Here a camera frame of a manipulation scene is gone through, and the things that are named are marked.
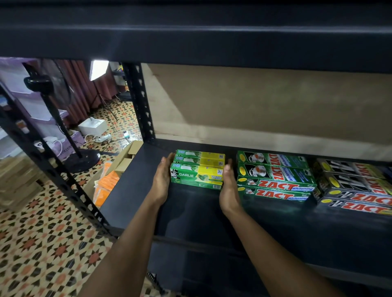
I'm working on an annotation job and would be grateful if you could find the person's right hand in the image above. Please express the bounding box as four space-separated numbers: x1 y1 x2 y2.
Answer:
219 159 244 218

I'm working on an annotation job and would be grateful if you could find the person's left hand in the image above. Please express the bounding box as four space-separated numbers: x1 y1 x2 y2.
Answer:
150 152 176 206

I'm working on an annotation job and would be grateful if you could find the green yellow toothpaste box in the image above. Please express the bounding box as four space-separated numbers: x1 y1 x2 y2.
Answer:
170 162 223 185
170 177 223 190
176 149 226 161
173 154 226 168

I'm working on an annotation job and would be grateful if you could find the person's right forearm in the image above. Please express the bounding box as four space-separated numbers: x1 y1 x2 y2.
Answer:
227 209 345 297

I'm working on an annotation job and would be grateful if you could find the person's left forearm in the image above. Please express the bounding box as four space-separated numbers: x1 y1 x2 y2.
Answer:
77 199 162 297

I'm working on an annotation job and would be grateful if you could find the brown cardboard box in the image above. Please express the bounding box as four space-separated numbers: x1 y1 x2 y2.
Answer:
105 140 144 178

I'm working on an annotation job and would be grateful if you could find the green red toothpaste box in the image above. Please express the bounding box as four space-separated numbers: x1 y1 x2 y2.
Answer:
237 162 317 193
238 186 316 203
237 150 310 169

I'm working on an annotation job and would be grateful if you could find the stack of orange packets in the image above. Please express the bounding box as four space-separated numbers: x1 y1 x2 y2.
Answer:
93 162 120 208

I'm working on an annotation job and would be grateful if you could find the brown hardboard back panel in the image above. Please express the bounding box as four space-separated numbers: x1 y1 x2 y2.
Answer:
141 63 392 162

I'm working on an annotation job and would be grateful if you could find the white box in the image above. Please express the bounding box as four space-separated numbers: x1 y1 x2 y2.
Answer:
78 117 108 137

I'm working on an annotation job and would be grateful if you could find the dark background shelf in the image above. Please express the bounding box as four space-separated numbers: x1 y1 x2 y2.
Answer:
111 61 133 101

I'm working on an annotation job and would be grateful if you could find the purple paper bag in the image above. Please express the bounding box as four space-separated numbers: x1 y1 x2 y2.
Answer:
46 130 86 162

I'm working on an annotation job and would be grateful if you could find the maroon curtain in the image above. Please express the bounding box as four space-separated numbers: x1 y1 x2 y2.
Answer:
55 60 119 127

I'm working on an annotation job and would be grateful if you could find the black standing fan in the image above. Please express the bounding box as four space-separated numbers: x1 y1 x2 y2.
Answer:
23 58 101 174

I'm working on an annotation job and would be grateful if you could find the white softbox light on stand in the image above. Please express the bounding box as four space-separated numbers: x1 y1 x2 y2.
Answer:
89 60 120 122

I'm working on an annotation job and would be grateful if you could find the black red toothpaste box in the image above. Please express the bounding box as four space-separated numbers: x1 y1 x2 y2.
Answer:
318 197 392 216
317 171 392 206
315 157 387 180

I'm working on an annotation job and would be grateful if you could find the black metal shelving rack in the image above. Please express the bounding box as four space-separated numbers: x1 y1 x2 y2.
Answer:
0 0 392 297

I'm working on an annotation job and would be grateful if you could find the purple plastic drawer cabinet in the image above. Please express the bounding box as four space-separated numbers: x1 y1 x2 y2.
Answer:
0 58 70 160

